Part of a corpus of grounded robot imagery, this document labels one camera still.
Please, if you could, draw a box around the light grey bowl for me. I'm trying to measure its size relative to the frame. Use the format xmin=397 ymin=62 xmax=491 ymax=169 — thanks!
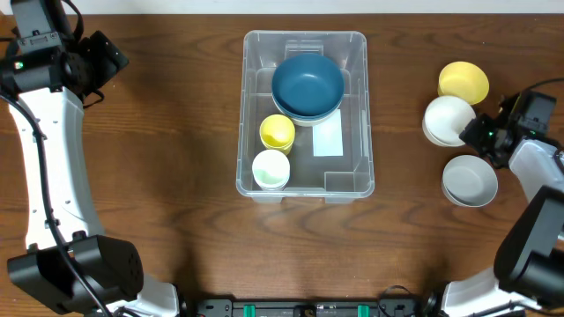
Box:
xmin=441 ymin=155 xmax=499 ymax=208

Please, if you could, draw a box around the white bowl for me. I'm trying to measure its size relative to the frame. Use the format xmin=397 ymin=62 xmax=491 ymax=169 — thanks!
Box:
xmin=422 ymin=96 xmax=476 ymax=147

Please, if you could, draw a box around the yellow bowl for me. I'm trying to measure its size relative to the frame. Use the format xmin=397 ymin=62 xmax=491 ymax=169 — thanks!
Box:
xmin=437 ymin=61 xmax=490 ymax=105

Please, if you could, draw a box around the beige bowl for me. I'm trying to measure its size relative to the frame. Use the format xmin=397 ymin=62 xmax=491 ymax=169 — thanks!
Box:
xmin=275 ymin=104 xmax=340 ymax=127

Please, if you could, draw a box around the white label in container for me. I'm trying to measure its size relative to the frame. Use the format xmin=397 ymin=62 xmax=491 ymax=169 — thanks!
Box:
xmin=312 ymin=109 xmax=344 ymax=157

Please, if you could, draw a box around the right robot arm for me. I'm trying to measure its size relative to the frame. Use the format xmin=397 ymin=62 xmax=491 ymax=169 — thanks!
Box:
xmin=431 ymin=88 xmax=563 ymax=316

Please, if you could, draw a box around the cream cup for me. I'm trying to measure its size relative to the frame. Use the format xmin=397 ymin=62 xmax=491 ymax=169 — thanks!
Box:
xmin=252 ymin=150 xmax=290 ymax=190

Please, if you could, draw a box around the dark blue bowl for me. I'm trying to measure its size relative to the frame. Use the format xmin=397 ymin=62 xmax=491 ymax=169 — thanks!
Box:
xmin=272 ymin=95 xmax=345 ymax=120
xmin=271 ymin=54 xmax=345 ymax=116

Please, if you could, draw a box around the yellow cup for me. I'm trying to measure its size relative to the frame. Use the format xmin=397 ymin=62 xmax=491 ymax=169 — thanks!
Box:
xmin=259 ymin=114 xmax=295 ymax=148
xmin=261 ymin=138 xmax=293 ymax=155

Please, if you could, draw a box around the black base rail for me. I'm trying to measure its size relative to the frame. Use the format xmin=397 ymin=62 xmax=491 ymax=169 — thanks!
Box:
xmin=193 ymin=297 xmax=447 ymax=317

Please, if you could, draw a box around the dark blue bowl front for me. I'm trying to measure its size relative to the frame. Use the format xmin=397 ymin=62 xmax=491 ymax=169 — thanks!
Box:
xmin=272 ymin=95 xmax=345 ymax=120

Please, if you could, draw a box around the clear plastic storage container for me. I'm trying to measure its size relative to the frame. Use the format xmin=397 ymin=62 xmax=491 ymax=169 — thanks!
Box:
xmin=235 ymin=30 xmax=375 ymax=203

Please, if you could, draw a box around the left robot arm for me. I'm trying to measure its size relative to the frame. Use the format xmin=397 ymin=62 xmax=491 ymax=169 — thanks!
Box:
xmin=1 ymin=0 xmax=187 ymax=316

